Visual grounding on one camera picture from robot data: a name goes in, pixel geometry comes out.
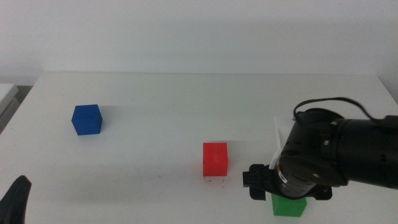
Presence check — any blue cube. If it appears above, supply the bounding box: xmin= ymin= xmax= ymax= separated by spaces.
xmin=71 ymin=104 xmax=103 ymax=136

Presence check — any white side table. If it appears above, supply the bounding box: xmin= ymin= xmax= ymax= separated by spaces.
xmin=0 ymin=83 xmax=21 ymax=133

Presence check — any red cube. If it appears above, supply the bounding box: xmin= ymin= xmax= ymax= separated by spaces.
xmin=202 ymin=142 xmax=229 ymax=177

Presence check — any green cube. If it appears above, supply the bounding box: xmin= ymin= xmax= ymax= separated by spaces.
xmin=271 ymin=193 xmax=308 ymax=218

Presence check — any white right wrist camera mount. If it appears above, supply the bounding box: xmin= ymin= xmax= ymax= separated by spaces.
xmin=269 ymin=116 xmax=295 ymax=170

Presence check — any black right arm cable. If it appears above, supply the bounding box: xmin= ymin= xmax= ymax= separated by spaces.
xmin=293 ymin=96 xmax=388 ymax=123

